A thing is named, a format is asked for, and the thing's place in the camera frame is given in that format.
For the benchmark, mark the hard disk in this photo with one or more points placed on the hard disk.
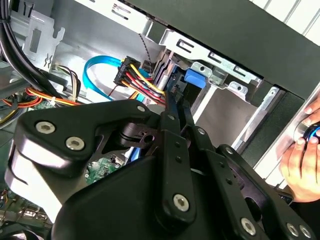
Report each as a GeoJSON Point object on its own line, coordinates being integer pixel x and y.
{"type": "Point", "coordinates": [195, 78]}

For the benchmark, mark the bare human hand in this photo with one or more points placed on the bare human hand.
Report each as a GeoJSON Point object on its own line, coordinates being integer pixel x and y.
{"type": "Point", "coordinates": [300, 175]}

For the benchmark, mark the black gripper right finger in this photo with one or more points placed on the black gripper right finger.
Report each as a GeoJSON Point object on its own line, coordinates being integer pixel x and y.
{"type": "Point", "coordinates": [225, 175]}

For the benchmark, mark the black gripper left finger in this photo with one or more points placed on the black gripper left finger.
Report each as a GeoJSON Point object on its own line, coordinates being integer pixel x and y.
{"type": "Point", "coordinates": [55, 150]}

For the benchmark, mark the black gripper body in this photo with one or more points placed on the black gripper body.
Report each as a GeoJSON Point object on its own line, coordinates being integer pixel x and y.
{"type": "Point", "coordinates": [120, 210]}

